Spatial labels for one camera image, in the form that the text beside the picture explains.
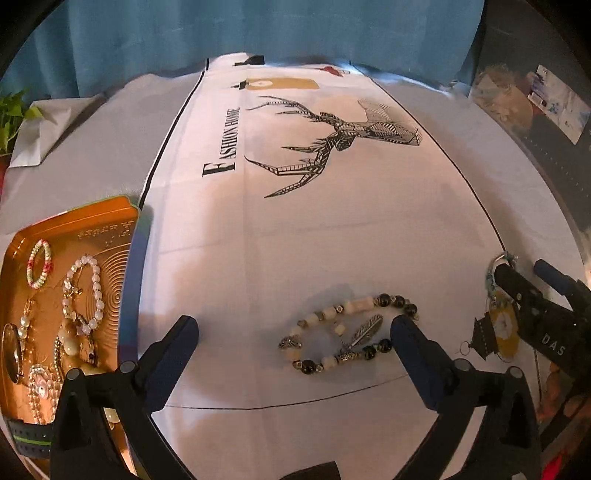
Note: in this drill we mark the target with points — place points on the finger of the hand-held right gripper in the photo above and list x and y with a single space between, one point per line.
556 277
515 288

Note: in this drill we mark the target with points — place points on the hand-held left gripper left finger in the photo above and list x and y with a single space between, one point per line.
171 360

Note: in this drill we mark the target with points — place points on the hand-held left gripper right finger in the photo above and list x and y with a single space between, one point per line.
412 355

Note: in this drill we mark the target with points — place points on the orange metal tin tray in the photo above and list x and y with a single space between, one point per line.
115 249

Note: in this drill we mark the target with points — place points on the dark cabinet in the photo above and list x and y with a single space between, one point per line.
554 175

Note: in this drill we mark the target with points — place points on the white deer-print table runner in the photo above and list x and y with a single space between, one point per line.
300 240

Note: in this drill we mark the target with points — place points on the white blue printed packet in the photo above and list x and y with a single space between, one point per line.
558 104

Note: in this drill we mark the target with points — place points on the tan crumpled bag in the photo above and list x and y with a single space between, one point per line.
503 101

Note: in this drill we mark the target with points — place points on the grey table cloth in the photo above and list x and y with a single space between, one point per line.
115 120

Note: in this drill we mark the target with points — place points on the potted green plant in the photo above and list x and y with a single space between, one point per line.
11 120

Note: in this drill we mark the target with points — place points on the blue curtain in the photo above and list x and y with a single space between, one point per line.
231 32

